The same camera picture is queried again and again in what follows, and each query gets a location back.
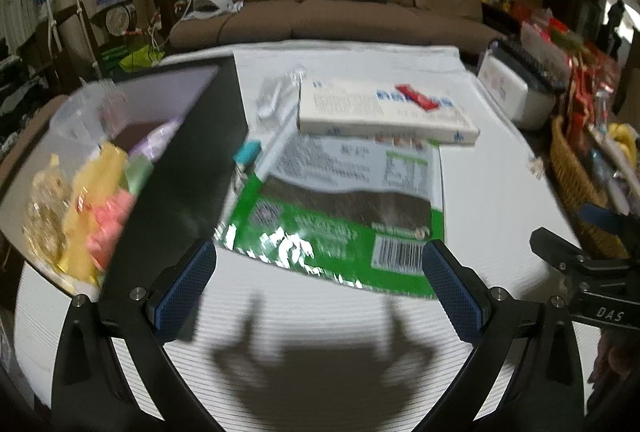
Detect white glove box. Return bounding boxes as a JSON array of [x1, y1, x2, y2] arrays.
[[297, 79, 481, 147]]

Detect golden snack packet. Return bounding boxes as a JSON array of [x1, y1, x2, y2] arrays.
[[22, 156, 70, 263]]

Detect yellow banana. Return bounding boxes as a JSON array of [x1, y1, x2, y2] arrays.
[[606, 124, 640, 163]]

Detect wicker basket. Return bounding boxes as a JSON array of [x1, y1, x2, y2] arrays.
[[550, 114, 632, 261]]

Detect purple snack packet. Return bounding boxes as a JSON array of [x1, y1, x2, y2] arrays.
[[127, 119, 181, 163]]

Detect black storage container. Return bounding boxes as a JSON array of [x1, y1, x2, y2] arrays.
[[0, 62, 251, 300]]

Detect red candy wrapper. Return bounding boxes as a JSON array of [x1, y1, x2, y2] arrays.
[[395, 83, 442, 113]]

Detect round clock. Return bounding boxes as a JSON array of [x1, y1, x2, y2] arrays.
[[107, 4, 137, 36]]

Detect black remote controls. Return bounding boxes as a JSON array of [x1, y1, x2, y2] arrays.
[[492, 39, 567, 93]]

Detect green bag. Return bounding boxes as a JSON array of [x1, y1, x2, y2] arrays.
[[102, 44, 162, 73]]

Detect green seaweed packet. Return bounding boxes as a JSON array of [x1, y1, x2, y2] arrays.
[[214, 132, 446, 300]]

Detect pink snack packet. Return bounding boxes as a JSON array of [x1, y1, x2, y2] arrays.
[[86, 191, 137, 271]]

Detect person's right hand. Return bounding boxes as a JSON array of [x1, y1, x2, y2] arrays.
[[592, 332, 636, 383]]

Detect white device on sofa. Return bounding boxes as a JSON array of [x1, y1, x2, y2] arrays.
[[192, 0, 246, 20]]

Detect white storage box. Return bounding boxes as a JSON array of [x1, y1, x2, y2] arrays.
[[477, 54, 557, 131]]

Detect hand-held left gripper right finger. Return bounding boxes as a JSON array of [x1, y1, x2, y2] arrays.
[[410, 239, 588, 432]]

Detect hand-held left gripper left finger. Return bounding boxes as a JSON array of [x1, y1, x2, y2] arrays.
[[50, 239, 236, 432]]

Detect teal clip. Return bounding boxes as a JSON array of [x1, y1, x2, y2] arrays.
[[233, 141, 263, 189]]

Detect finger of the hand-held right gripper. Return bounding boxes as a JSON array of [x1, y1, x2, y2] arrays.
[[580, 206, 640, 257], [530, 227, 601, 273]]

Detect clear plastic bag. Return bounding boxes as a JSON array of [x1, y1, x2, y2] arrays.
[[255, 69, 306, 120]]

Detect yellow snack packet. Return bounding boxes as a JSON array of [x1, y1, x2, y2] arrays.
[[59, 144, 132, 285]]

